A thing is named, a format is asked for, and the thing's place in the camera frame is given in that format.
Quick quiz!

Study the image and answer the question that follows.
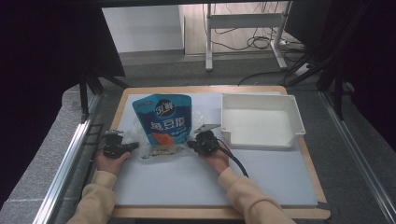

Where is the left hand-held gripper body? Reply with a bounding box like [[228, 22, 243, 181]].
[[102, 130, 132, 160]]

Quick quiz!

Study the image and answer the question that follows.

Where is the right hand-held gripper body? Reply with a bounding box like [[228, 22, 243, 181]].
[[193, 123, 222, 158]]

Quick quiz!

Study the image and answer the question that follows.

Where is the clear printed plastic bag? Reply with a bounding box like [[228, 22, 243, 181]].
[[128, 106, 213, 164]]

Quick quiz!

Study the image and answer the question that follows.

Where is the blue snack pouch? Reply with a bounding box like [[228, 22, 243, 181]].
[[132, 93, 192, 147]]

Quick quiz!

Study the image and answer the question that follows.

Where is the person's left hand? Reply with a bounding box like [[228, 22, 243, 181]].
[[94, 150, 132, 176]]

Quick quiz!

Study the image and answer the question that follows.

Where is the person's right hand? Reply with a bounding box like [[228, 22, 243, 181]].
[[199, 148, 232, 175]]

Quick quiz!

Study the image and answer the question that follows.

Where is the pale grey foam mat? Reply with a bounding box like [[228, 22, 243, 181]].
[[112, 91, 319, 208]]

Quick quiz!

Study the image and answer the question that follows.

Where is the white plastic tray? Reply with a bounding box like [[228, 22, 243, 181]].
[[219, 92, 307, 148]]

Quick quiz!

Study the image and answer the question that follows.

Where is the black metal stand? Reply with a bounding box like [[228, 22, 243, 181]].
[[78, 63, 130, 123], [284, 0, 356, 121]]

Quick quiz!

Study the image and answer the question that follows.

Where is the wooden table board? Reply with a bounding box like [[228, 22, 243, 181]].
[[92, 85, 332, 220]]

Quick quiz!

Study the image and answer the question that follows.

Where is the black curtain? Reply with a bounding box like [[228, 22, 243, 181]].
[[0, 0, 126, 209], [284, 0, 396, 147]]

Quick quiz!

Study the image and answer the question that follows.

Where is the white panel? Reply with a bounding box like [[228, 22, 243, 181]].
[[101, 4, 185, 54]]

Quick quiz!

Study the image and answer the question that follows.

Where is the white power strip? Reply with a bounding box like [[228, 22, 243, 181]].
[[293, 63, 313, 77]]

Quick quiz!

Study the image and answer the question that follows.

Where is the black bracket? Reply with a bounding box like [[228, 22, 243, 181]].
[[83, 123, 105, 147]]

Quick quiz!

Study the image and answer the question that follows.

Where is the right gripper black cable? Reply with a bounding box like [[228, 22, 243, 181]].
[[217, 138, 250, 179]]

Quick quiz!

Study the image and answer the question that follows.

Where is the aluminium rail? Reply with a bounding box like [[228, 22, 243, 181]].
[[319, 91, 396, 224], [32, 92, 103, 224]]

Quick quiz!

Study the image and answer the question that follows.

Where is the long black floor cable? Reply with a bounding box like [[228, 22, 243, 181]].
[[237, 68, 302, 87]]

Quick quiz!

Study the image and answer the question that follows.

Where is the tangle of black floor cables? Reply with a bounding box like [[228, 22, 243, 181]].
[[211, 1, 307, 54]]

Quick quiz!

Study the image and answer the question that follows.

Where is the white metal desk frame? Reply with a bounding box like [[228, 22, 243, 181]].
[[205, 1, 293, 72]]

